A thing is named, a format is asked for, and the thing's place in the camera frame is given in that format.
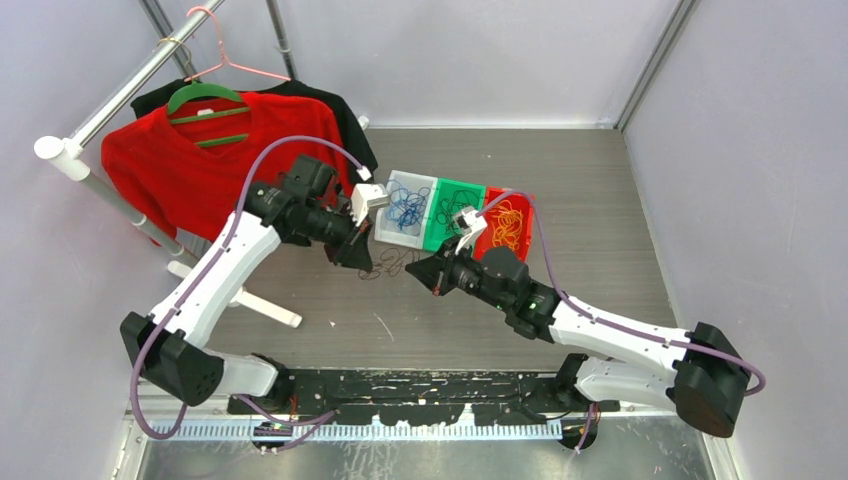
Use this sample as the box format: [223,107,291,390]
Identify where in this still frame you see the green clothes hanger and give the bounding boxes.
[166,81,250,125]

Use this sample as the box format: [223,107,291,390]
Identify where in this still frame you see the yellow cable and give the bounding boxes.
[488,198,526,253]

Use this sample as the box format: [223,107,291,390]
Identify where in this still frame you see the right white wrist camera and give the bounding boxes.
[453,205,487,254]

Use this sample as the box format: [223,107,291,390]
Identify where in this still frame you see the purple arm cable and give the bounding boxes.
[476,190,768,397]
[129,135,372,442]

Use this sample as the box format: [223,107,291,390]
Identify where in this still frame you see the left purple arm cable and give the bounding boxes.
[129,135,372,442]

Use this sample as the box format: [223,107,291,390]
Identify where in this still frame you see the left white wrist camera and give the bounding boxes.
[350,183,390,227]

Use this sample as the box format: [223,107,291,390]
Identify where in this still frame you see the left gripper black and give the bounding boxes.
[292,200,372,270]

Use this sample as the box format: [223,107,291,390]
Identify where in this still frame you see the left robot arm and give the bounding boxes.
[120,156,388,413]

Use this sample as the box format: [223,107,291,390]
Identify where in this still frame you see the white slotted cable duct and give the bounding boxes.
[170,418,562,442]

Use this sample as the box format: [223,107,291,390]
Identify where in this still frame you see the green plastic bin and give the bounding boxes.
[422,178,486,252]

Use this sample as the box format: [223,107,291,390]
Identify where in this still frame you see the white clothes rack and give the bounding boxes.
[33,0,304,329]

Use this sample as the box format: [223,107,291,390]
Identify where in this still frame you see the brown cable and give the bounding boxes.
[437,188,485,236]

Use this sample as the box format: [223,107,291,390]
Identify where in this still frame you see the black t-shirt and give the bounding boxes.
[130,78,379,174]

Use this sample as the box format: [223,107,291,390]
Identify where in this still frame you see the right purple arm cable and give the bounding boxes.
[476,190,768,397]

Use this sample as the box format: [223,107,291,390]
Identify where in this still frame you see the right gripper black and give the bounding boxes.
[408,234,512,311]

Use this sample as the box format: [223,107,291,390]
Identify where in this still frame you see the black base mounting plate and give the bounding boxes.
[264,369,587,427]

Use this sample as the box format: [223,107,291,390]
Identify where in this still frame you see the white plastic bin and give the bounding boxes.
[374,170,438,250]

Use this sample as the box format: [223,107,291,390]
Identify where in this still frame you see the red plastic bin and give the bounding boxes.
[473,195,534,261]

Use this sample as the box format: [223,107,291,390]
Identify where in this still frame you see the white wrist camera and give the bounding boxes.
[350,183,390,227]
[453,205,487,254]

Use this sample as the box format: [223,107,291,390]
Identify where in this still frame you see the red t-shirt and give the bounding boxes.
[101,92,342,240]

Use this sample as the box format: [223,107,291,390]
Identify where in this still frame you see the cable bundle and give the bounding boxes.
[357,246,422,281]

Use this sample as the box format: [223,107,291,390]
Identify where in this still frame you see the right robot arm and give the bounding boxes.
[405,246,755,438]

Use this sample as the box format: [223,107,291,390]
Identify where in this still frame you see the pink wire hanger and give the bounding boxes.
[184,5,291,81]

